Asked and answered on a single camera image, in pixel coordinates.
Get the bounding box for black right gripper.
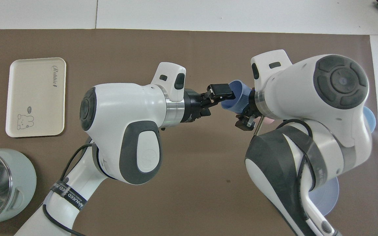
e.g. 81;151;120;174
235;90;263;131

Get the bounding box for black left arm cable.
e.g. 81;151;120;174
42;143;93;236

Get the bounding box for cream tray with rabbit print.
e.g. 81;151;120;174
5;57;67;138

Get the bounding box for pale green electric pot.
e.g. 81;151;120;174
0;148;37;229

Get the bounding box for brown table mat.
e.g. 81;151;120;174
0;29;378;236

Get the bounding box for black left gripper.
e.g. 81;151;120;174
181;84;236;124

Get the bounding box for light blue plate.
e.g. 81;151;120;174
308;177;340;217

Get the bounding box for blue plastic cup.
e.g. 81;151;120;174
221;80;252;114

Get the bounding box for light blue bowl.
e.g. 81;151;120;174
362;106;376;133

